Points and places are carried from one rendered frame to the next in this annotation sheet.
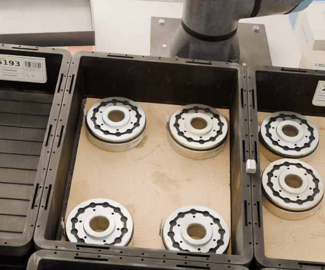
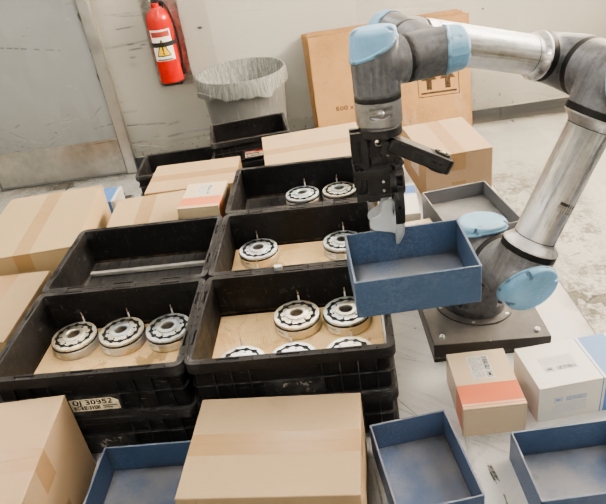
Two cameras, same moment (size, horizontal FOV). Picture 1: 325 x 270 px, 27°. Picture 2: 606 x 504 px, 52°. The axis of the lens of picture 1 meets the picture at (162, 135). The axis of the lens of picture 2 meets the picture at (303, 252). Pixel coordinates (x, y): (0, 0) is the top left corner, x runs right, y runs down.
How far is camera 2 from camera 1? 156 cm
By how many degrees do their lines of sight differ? 71
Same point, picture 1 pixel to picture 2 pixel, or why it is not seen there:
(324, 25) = (542, 355)
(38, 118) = not seen: hidden behind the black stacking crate
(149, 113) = not seen: hidden behind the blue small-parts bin
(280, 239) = (259, 323)
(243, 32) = (525, 322)
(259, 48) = (506, 333)
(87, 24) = not seen: hidden behind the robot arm
